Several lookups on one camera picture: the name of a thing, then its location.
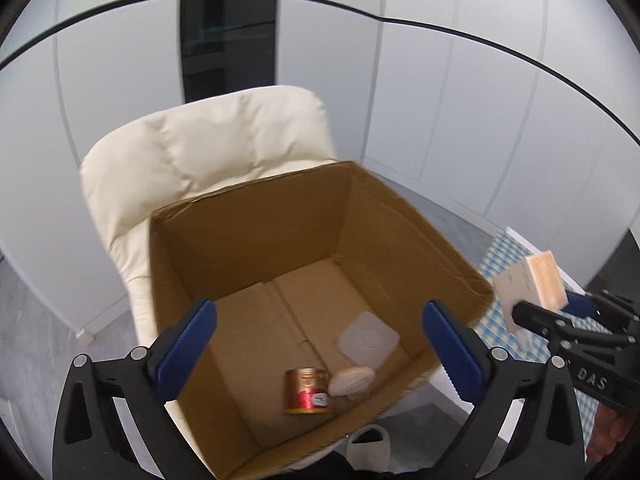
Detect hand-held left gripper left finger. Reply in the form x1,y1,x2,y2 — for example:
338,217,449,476
52,298,219,480

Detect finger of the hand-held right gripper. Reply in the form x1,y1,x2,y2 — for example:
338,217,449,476
565,289,640,334
512,299,637,357

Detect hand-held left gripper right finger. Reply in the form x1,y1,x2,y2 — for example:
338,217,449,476
422,299,587,480

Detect white box with peach top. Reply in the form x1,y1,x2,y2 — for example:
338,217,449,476
492,250,569,334

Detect square clear plastic lid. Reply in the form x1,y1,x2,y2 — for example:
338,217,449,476
336,311,401,367

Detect pale contact lens case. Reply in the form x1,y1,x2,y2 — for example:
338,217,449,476
327,365,377,399

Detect red and gold tin can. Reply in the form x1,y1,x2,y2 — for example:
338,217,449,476
284,367,332,416

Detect brown cardboard box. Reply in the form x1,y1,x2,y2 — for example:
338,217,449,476
149,160,496,480

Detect person's right hand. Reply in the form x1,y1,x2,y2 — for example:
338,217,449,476
587,404,635,462

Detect blue yellow checked tablecloth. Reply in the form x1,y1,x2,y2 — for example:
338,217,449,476
470,232,615,454

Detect white low table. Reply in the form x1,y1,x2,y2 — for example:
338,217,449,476
432,226,587,442

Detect white slipper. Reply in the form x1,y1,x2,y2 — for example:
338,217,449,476
344,423,392,472

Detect person's dark trousers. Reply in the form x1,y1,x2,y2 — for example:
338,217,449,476
300,452,442,480

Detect cream padded chair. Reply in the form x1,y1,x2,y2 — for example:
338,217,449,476
80,85,352,467

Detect black built-in appliance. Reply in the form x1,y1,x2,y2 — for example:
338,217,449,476
179,0,282,104

